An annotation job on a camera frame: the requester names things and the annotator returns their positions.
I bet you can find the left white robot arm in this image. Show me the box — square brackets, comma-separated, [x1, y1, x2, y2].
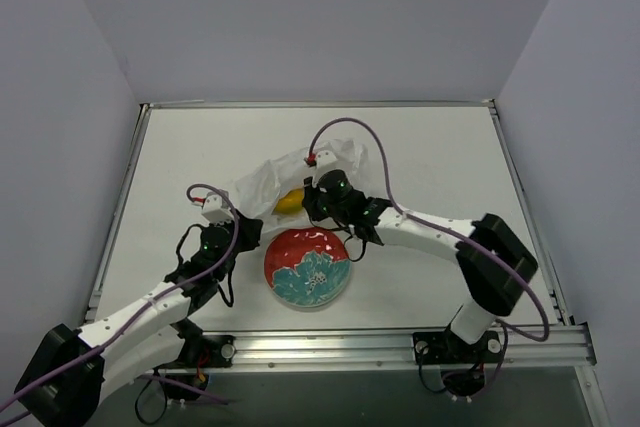
[6, 216, 263, 426]

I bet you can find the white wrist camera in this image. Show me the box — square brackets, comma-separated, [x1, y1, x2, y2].
[306, 150, 338, 186]
[192, 193, 234, 224]

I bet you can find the red plate blue flower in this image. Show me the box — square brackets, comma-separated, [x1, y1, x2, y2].
[263, 227, 352, 309]

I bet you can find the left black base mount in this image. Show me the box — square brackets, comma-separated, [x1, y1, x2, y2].
[160, 320, 235, 402]

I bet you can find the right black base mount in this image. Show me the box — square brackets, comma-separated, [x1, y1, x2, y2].
[412, 328, 508, 403]

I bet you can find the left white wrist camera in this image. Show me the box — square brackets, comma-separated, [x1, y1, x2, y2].
[192, 193, 234, 224]

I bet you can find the yellow fake fruit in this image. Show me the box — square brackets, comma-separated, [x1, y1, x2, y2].
[273, 188, 304, 216]

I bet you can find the aluminium front rail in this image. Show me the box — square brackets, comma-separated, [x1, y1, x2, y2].
[54, 321, 597, 373]

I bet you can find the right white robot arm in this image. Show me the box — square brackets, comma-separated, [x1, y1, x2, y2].
[302, 169, 538, 360]

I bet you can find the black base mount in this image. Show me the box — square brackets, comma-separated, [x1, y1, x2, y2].
[412, 328, 508, 403]
[160, 320, 235, 402]

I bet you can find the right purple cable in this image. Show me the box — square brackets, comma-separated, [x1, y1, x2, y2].
[309, 118, 551, 391]

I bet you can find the white plastic bag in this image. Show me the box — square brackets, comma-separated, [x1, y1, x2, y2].
[226, 139, 372, 240]

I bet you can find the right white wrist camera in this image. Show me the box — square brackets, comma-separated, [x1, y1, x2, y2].
[306, 150, 338, 186]

